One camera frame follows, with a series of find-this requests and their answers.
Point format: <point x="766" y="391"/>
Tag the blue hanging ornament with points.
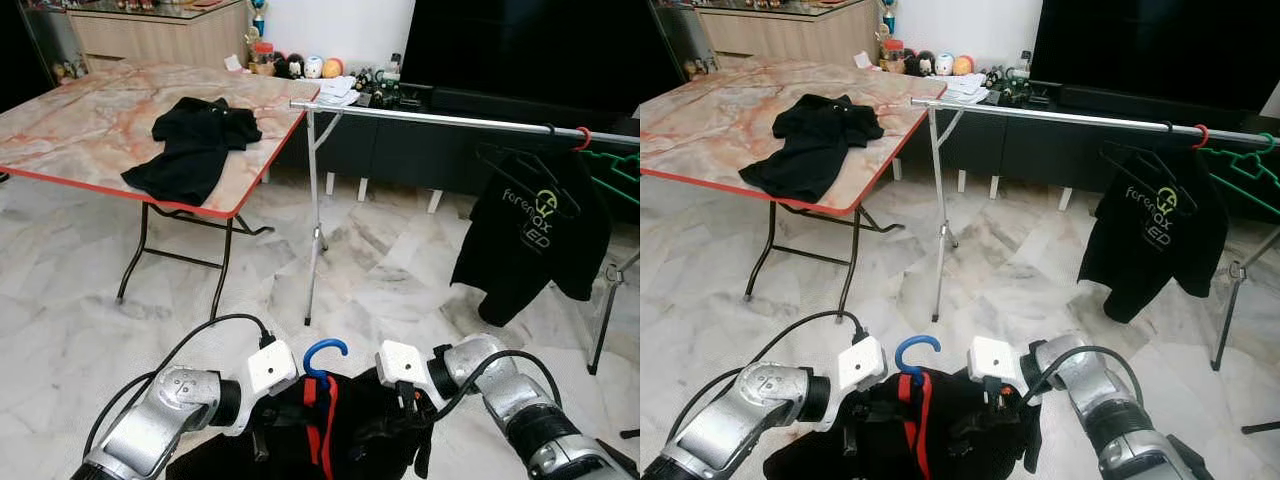
<point x="888" y="18"/>
<point x="259" y="20"/>

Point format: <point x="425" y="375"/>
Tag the white pink paper packet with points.
<point x="862" y="61"/>
<point x="233" y="64"/>

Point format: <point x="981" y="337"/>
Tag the black soundbar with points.
<point x="500" y="103"/>
<point x="1140" y="100"/>

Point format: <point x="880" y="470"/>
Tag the black round doll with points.
<point x="913" y="65"/>
<point x="284" y="67"/>

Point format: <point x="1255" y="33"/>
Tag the green plastic hanger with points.
<point x="610" y="157"/>
<point x="1270" y="138"/>

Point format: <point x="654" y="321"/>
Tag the black printed shirt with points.
<point x="1150" y="260"/>
<point x="190" y="150"/>
<point x="810" y="150"/>
<point x="530" y="260"/>

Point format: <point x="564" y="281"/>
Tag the small clear bottle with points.
<point x="395" y="67"/>
<point x="1022" y="65"/>

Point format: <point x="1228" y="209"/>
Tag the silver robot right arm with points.
<point x="520" y="410"/>
<point x="1100" y="410"/>

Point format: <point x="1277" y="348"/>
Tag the black television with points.
<point x="520" y="50"/>
<point x="1150" y="50"/>

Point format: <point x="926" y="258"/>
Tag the silver metal clothes rack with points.
<point x="1050" y="115"/>
<point x="430" y="117"/>

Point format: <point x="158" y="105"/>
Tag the orange round doll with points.
<point x="332" y="68"/>
<point x="964" y="66"/>

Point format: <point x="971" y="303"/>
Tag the black white panda doll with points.
<point x="927" y="65"/>
<point x="297" y="67"/>

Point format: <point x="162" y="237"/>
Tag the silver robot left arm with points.
<point x="740" y="420"/>
<point x="160" y="420"/>

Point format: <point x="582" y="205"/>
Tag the black TV console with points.
<point x="400" y="150"/>
<point x="1020" y="150"/>

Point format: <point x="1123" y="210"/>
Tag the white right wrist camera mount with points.
<point x="402" y="362"/>
<point x="995" y="358"/>

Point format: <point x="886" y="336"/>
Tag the black plastic hanger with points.
<point x="1167" y="130"/>
<point x="550" y="132"/>

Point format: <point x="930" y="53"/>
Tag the light wooden sideboard cabinet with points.
<point x="780" y="40"/>
<point x="150" y="40"/>

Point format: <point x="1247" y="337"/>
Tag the marble pattern folding table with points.
<point x="80" y="130"/>
<point x="720" y="130"/>

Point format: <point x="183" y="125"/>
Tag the white round doll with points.
<point x="945" y="65"/>
<point x="313" y="67"/>

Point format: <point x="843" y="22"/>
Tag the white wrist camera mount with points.
<point x="272" y="365"/>
<point x="862" y="362"/>
<point x="995" y="358"/>
<point x="402" y="362"/>

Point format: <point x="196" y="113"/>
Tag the red lidded jar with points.
<point x="263" y="60"/>
<point x="892" y="58"/>

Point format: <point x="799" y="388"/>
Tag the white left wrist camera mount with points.
<point x="272" y="365"/>
<point x="862" y="362"/>

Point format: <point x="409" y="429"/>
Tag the blue plastic hanger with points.
<point x="903" y="348"/>
<point x="312" y="350"/>

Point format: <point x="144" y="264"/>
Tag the red plastic hanger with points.
<point x="587" y="133"/>
<point x="1204" y="131"/>

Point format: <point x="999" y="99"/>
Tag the black red striped garment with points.
<point x="350" y="440"/>
<point x="950" y="440"/>

